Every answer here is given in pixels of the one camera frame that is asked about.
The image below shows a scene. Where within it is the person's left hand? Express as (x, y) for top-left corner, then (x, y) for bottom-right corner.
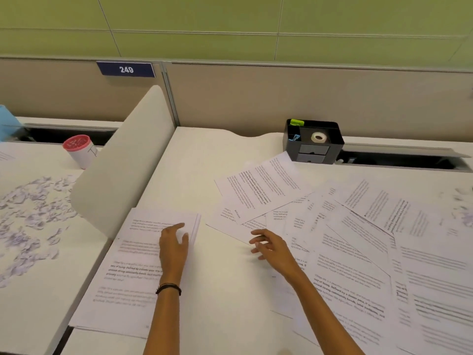
(159, 223), (190, 284)

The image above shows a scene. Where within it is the person's right hand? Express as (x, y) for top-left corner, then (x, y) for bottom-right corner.
(249, 229), (304, 284)

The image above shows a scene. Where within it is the person's left forearm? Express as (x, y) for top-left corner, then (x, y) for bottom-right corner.
(143, 283), (182, 355)

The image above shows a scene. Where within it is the person's right forearm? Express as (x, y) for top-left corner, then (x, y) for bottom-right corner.
(286, 270), (366, 355)

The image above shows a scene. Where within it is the black wrist band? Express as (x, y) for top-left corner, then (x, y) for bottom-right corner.
(155, 283), (182, 296)

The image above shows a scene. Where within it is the neat stack of printed sheets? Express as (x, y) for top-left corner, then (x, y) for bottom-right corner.
(69, 208), (202, 340)

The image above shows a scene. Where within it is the white curved desk divider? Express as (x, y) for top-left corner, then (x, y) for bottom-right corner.
(70, 85), (176, 239)

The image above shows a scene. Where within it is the scattered spread of printed pages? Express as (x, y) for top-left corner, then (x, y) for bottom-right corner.
(206, 151), (473, 355)

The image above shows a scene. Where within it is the black desk organizer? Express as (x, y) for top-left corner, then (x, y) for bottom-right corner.
(283, 119), (345, 165)

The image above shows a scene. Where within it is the white cup with pink lid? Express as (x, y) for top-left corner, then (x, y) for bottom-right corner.
(62, 135), (98, 170)

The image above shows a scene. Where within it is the pile of torn paper scraps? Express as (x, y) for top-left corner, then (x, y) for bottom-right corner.
(0, 175), (81, 289)

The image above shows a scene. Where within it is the beige partition panel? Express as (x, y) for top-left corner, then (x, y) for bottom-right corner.
(0, 57), (165, 125)
(163, 62), (473, 144)

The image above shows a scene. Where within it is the blue number sign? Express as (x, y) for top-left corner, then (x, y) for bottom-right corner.
(96, 61), (156, 78)

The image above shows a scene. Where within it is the blue folder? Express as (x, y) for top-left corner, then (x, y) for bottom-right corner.
(0, 104), (23, 143)

